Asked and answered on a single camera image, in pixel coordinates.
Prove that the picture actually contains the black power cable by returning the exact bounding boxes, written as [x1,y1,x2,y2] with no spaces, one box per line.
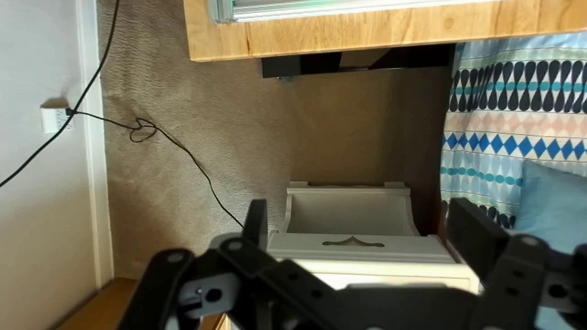
[0,0,246,231]

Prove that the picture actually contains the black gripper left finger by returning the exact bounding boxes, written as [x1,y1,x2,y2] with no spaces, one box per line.
[118,199,334,330]

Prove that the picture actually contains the white wall outlet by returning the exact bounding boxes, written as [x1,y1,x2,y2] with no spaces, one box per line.
[41,99,70,133]

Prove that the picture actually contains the patterned bed cover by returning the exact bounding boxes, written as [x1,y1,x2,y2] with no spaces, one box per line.
[441,31,587,227]

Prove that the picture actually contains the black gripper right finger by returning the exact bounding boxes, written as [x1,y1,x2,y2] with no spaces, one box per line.
[448,198,587,330]

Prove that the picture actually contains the wooden desk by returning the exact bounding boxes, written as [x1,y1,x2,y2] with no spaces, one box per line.
[55,278,136,330]

